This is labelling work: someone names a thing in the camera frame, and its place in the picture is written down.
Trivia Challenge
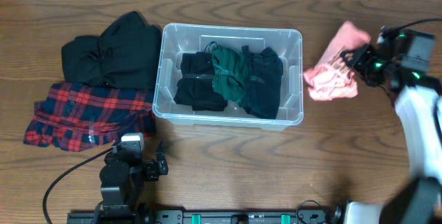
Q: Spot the navy garment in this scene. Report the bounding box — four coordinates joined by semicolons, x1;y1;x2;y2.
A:
241;46;283;120

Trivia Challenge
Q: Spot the clear plastic storage bin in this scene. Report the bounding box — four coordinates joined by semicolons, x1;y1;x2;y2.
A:
153;23;304;131

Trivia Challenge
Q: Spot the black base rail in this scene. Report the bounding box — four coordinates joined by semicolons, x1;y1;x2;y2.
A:
66;209;343;224

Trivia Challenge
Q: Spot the large black garment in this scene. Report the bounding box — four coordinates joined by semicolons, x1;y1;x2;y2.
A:
61;11;162;91

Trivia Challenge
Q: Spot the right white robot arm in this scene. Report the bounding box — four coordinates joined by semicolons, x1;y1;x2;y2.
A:
327;24;441;223

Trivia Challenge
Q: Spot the black taped garment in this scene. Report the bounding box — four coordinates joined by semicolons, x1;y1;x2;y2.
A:
174;52;227;111

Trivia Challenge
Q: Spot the dark green garment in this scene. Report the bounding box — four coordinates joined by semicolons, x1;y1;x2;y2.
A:
204;41;249;105

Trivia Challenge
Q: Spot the red navy plaid shirt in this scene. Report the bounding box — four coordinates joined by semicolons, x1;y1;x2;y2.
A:
23;82;156;152

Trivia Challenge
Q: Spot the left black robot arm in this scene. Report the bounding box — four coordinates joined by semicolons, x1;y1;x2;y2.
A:
99;141;169;218

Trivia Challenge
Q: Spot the coral pink printed shirt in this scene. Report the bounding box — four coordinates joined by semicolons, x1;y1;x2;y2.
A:
303;21;371;101

